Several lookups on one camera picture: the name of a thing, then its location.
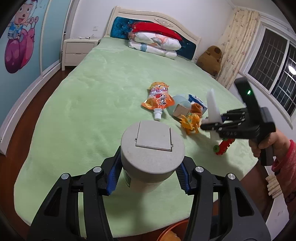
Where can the wooden cube block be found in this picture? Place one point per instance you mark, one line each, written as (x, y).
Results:
(180, 110)

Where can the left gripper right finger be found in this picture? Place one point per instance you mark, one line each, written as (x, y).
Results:
(238, 216)

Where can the folded white quilt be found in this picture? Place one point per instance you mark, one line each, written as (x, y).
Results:
(150, 49)

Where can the light blue plastic cup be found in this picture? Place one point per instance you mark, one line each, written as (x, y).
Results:
(179, 100)

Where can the red sleeved right forearm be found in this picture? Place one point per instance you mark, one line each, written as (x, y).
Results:
(285, 174)

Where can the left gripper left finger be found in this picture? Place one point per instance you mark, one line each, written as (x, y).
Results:
(58, 215)

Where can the grey lidded round container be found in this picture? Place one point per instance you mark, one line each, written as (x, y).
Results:
(150, 153)

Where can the cream floral curtain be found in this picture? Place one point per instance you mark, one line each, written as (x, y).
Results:
(235, 43)

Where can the brown plush bear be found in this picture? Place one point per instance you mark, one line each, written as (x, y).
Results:
(210, 60)

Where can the blue cartoon wardrobe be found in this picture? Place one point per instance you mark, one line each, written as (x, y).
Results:
(31, 46)

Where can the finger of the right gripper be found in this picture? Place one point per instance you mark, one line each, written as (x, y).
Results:
(213, 129)
(214, 115)

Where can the red green toy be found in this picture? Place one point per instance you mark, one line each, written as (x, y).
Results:
(223, 146)

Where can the white bedside table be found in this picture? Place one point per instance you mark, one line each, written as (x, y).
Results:
(76, 49)

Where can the orange snack pouch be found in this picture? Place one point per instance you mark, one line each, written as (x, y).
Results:
(158, 99)

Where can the orange trash basin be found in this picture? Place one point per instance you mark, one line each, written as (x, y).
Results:
(174, 232)

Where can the green bed blanket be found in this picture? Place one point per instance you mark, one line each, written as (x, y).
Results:
(82, 123)

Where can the orange toy dinosaur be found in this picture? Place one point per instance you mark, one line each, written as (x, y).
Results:
(190, 122)

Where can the orange white sock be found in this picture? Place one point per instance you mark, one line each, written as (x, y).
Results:
(196, 109)

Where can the person's right hand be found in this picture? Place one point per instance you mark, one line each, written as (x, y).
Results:
(277, 140)

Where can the white printed pillow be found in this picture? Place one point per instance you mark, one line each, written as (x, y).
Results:
(156, 40)

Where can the window with grille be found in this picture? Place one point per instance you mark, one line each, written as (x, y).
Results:
(270, 64)

